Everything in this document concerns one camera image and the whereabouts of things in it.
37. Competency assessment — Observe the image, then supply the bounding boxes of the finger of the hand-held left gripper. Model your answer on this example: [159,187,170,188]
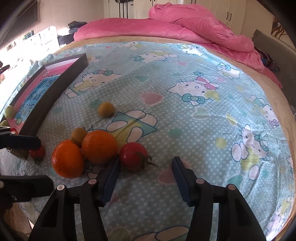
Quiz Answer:
[0,175,54,203]
[0,127,41,151]

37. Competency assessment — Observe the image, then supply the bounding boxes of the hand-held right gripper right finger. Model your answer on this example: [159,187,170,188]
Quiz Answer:
[171,156,266,241]

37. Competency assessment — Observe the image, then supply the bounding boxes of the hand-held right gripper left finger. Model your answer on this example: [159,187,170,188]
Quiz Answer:
[28,158,122,241]

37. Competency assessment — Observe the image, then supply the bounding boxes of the red tomato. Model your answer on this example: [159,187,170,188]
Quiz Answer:
[29,145,46,165]
[119,142,158,172]

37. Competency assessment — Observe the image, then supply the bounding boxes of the orange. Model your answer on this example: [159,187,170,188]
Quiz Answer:
[81,130,118,165]
[51,139,85,179]

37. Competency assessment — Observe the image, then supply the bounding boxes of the small yellow loquat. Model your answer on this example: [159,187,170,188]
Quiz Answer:
[97,102,115,118]
[71,127,88,147]

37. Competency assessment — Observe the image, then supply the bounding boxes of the blue cartoon cat printed blanket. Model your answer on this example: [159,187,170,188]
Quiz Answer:
[0,42,296,241]

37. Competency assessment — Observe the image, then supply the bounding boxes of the white drawer cabinet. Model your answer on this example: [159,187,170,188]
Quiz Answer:
[23,25,59,56]

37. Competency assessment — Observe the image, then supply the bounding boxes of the dark cloth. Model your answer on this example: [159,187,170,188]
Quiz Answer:
[58,35,74,45]

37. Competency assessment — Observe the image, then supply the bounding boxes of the black television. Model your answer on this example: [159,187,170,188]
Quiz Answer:
[0,0,38,44]

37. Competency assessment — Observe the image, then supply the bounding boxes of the pile of dark clothes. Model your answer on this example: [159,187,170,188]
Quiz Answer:
[68,21,88,35]

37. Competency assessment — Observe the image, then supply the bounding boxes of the dark patterned pillow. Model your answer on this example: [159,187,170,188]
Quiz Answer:
[254,46,281,71]

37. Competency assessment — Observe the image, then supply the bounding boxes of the pink duvet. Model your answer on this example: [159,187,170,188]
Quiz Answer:
[73,3,283,89]

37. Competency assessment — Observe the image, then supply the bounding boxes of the grey headboard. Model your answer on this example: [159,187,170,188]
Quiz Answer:
[252,29,296,116]

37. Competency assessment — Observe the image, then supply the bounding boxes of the white wardrobe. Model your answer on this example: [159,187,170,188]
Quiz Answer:
[104,0,245,37]

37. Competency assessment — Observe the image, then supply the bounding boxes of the hanging bags and clothes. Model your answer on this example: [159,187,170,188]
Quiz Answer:
[109,0,134,18]

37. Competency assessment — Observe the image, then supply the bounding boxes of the tree wall poster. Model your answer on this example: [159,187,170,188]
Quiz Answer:
[270,16,292,39]

